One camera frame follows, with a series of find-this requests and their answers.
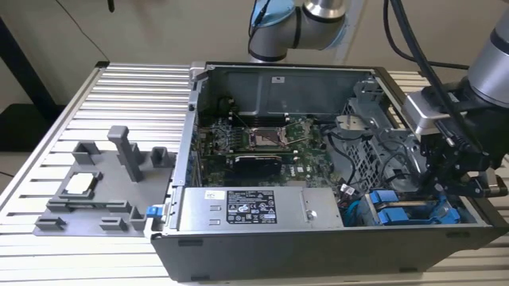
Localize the hard disk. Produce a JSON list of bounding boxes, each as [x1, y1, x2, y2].
[[364, 188, 462, 228]]

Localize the grey metal disk bay cage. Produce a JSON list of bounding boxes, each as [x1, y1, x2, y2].
[[335, 79, 432, 193]]

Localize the black RAM slot bank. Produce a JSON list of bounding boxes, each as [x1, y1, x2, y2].
[[232, 114, 291, 126]]

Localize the green PC motherboard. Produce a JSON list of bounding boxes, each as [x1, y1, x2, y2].
[[196, 114, 347, 189]]

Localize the CPU socket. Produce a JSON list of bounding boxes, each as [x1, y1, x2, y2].
[[245, 126, 291, 149]]

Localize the black graphics card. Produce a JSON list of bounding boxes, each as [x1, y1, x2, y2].
[[224, 153, 285, 180]]

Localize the silver power supply unit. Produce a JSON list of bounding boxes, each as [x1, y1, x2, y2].
[[176, 186, 344, 232]]

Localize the black open PC case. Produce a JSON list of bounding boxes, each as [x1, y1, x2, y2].
[[148, 61, 509, 282]]

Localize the blue case latch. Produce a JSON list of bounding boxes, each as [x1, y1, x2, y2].
[[144, 204, 164, 220]]

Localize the grey parts rack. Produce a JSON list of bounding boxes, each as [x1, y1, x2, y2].
[[32, 125, 177, 238]]

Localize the silver CPU chip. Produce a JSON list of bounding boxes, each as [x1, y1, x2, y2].
[[64, 172, 98, 194]]

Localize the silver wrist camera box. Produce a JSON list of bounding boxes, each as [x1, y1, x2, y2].
[[400, 88, 468, 136]]

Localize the blue data cable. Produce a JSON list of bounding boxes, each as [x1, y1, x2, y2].
[[343, 198, 364, 226]]

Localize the flat black disk wire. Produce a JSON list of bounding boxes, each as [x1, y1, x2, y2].
[[322, 120, 360, 187]]

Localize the thin black wall cable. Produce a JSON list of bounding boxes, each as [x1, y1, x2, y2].
[[53, 0, 110, 64]]

